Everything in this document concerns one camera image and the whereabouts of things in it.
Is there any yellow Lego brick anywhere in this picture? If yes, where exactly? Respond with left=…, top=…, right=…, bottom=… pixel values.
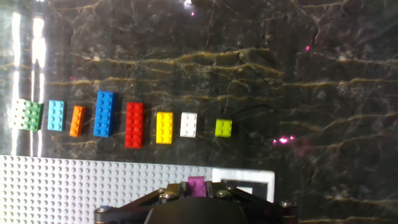
left=155, top=111, right=174, bottom=145

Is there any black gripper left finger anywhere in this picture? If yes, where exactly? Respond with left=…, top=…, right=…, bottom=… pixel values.
left=93, top=182, right=188, bottom=224

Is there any black white marker tag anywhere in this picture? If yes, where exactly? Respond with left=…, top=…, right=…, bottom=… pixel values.
left=211, top=167, right=276, bottom=203

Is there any long red Lego brick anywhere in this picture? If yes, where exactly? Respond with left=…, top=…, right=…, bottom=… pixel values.
left=124, top=101, right=146, bottom=149

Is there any grey Lego baseplate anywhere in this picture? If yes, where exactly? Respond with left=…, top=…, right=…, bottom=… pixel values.
left=0, top=154, right=276, bottom=224

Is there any small pink Lego brick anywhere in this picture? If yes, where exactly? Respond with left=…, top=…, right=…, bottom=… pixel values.
left=187, top=175, right=208, bottom=198

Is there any small lime Lego brick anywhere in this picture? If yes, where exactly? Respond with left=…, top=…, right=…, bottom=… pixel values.
left=214, top=119, right=233, bottom=138

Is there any light blue Lego brick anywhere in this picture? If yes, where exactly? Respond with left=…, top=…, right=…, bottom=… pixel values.
left=47, top=100, right=66, bottom=132

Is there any black marble pattern mat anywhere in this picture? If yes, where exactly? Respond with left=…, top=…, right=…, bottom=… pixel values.
left=0, top=0, right=398, bottom=224

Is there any narrow orange Lego brick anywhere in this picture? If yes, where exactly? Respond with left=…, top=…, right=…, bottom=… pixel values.
left=68, top=105, right=87, bottom=138

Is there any long blue Lego brick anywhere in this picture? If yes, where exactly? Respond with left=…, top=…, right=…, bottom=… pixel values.
left=93, top=90, right=118, bottom=138

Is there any square green Lego plate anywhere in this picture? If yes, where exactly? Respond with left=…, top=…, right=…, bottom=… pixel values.
left=11, top=98, right=44, bottom=132

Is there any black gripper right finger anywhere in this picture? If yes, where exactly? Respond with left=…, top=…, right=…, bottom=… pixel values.
left=206, top=180, right=299, bottom=223

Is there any white Lego brick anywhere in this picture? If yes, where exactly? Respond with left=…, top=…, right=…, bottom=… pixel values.
left=179, top=111, right=198, bottom=138

